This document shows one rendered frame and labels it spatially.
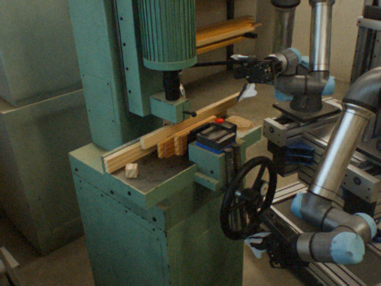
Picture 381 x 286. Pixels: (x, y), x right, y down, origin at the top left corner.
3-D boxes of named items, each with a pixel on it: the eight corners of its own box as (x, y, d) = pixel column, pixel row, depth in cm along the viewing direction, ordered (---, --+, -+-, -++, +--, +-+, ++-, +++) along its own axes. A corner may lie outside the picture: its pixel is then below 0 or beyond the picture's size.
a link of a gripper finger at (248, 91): (248, 101, 131) (259, 80, 134) (234, 101, 136) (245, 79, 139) (252, 107, 133) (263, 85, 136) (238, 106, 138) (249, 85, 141)
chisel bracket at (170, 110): (177, 128, 137) (175, 105, 133) (149, 117, 146) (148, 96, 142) (191, 121, 142) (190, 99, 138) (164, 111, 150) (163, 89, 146)
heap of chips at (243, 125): (244, 133, 150) (244, 126, 149) (218, 123, 158) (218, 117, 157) (257, 125, 156) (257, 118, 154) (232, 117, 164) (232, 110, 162)
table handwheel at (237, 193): (253, 149, 116) (291, 168, 139) (202, 129, 129) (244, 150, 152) (215, 241, 116) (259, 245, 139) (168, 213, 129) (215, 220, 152)
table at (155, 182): (166, 224, 115) (165, 207, 112) (104, 185, 134) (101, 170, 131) (282, 146, 153) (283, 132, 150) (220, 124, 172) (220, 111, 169)
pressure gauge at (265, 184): (260, 202, 160) (261, 185, 156) (252, 198, 162) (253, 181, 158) (269, 195, 164) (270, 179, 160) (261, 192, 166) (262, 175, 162)
